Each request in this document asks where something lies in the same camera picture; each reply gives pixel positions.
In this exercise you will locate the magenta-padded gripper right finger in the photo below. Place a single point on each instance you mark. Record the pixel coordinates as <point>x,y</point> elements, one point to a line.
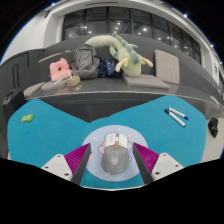
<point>166,164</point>

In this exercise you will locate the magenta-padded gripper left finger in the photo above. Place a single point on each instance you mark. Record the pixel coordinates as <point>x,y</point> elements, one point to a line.
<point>56,165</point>

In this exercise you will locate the grey computer mouse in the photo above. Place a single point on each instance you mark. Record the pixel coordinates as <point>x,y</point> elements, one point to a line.
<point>115,158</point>

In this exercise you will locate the round light blue mouse pad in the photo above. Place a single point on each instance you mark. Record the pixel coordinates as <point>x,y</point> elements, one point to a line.
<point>95,140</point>

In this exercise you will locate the white marker with black cap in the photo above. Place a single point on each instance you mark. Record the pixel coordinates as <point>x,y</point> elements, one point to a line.
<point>175,118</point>

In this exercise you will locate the green eraser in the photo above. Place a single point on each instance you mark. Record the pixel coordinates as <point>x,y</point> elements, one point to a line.
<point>27,118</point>

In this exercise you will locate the small black object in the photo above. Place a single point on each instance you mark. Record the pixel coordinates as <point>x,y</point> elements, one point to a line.
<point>213,127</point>

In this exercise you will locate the grey built-in bench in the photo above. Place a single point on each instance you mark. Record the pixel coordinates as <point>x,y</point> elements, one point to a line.
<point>100,103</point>

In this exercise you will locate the black suitcase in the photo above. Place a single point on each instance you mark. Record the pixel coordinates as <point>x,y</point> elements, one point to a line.
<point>13,101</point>

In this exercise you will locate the flat grey seat cushion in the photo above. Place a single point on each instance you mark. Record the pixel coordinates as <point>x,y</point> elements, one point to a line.
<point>33,90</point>

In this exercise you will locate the round grey seat cushion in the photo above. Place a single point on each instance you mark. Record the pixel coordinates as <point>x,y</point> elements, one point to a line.
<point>53,86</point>

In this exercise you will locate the tan round hat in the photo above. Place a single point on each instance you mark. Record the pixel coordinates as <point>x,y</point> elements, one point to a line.
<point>73,81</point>

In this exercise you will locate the large grey seat cushion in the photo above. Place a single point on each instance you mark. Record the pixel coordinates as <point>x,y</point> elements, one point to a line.
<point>145,81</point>

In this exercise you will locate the pink plush cushion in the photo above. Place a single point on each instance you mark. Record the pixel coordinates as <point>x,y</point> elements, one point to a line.
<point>60,70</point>

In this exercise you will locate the upright beige cushion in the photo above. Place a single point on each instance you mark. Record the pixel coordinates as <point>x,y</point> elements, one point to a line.
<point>166,66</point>

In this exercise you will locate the grey backpack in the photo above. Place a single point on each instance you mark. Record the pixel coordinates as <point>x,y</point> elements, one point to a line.
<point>85,61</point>

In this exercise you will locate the dark blue patterned bag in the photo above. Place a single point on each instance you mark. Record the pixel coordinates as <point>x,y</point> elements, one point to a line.
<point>106,68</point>

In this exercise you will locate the green plush dragon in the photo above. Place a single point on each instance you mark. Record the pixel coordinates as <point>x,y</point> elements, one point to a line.
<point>128,61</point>

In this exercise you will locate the dark glass window wall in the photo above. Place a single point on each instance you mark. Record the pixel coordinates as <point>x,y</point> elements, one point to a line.
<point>96,26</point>

